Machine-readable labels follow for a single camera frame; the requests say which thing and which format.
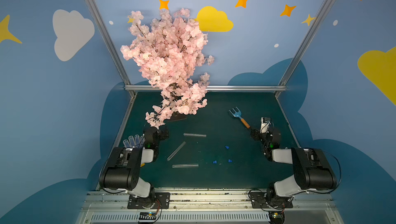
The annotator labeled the clear test tube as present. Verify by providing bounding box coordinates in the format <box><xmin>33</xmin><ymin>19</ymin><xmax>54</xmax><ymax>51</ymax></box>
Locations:
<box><xmin>172</xmin><ymin>164</ymin><xmax>199</xmax><ymax>168</ymax></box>
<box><xmin>183</xmin><ymin>133</ymin><xmax>207</xmax><ymax>137</ymax></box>

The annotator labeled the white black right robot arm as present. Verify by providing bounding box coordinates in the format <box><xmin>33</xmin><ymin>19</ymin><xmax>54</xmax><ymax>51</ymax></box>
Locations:
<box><xmin>248</xmin><ymin>117</ymin><xmax>341</xmax><ymax>210</ymax></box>

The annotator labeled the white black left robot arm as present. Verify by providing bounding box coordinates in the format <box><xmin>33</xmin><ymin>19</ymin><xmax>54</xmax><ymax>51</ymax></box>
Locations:
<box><xmin>99</xmin><ymin>127</ymin><xmax>170</xmax><ymax>210</ymax></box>

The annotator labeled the blue dotted work glove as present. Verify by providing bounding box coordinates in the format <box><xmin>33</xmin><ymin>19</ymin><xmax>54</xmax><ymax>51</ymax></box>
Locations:
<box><xmin>122</xmin><ymin>134</ymin><xmax>145</xmax><ymax>148</ymax></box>

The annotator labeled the blue toy garden fork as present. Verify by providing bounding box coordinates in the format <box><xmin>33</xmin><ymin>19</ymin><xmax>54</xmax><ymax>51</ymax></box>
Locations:
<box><xmin>229</xmin><ymin>107</ymin><xmax>251</xmax><ymax>129</ymax></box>

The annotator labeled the right controller board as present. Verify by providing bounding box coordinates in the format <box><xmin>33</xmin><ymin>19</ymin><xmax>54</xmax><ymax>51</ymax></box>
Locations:
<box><xmin>269</xmin><ymin>212</ymin><xmax>285</xmax><ymax>224</ymax></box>

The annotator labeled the controller board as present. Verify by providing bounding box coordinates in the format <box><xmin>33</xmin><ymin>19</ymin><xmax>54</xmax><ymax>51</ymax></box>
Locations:
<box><xmin>269</xmin><ymin>212</ymin><xmax>285</xmax><ymax>224</ymax></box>
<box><xmin>138</xmin><ymin>212</ymin><xmax>157</xmax><ymax>223</ymax></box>

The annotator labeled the left controller board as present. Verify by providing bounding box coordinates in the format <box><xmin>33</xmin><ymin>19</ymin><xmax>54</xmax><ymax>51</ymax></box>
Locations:
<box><xmin>138</xmin><ymin>212</ymin><xmax>157</xmax><ymax>223</ymax></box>

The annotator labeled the pink cherry blossom tree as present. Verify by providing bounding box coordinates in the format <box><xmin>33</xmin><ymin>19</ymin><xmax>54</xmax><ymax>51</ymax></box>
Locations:
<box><xmin>120</xmin><ymin>8</ymin><xmax>214</xmax><ymax>129</ymax></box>

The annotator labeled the dark tree base plate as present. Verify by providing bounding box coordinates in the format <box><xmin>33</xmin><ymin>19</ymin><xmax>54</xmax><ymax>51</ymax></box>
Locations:
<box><xmin>165</xmin><ymin>112</ymin><xmax>187</xmax><ymax>122</ymax></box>

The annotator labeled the aluminium frame rail back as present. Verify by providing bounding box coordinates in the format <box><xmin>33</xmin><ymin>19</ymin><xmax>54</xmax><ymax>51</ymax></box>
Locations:
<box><xmin>125</xmin><ymin>84</ymin><xmax>287</xmax><ymax>93</ymax></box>

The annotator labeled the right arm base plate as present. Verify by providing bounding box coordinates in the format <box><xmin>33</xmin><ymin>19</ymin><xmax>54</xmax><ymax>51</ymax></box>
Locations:
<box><xmin>247</xmin><ymin>192</ymin><xmax>293</xmax><ymax>210</ymax></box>

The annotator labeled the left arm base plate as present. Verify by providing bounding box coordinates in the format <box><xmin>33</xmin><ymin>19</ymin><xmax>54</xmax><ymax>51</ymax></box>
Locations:
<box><xmin>127</xmin><ymin>193</ymin><xmax>170</xmax><ymax>210</ymax></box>

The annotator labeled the aluminium front rail base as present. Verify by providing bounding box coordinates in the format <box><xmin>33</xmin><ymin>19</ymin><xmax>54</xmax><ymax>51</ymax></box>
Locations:
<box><xmin>76</xmin><ymin>188</ymin><xmax>343</xmax><ymax>224</ymax></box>

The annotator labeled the aluminium frame post right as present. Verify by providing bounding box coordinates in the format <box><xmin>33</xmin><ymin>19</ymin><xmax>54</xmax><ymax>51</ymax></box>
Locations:
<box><xmin>277</xmin><ymin>0</ymin><xmax>336</xmax><ymax>92</ymax></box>

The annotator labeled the aluminium frame post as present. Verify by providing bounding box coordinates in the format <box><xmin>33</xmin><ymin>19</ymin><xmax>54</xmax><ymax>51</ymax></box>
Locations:
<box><xmin>277</xmin><ymin>0</ymin><xmax>336</xmax><ymax>92</ymax></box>
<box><xmin>84</xmin><ymin>0</ymin><xmax>131</xmax><ymax>85</ymax></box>

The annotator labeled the aluminium frame post left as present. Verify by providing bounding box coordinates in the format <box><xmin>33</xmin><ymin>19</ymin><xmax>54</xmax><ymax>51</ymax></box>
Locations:
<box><xmin>84</xmin><ymin>0</ymin><xmax>131</xmax><ymax>85</ymax></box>

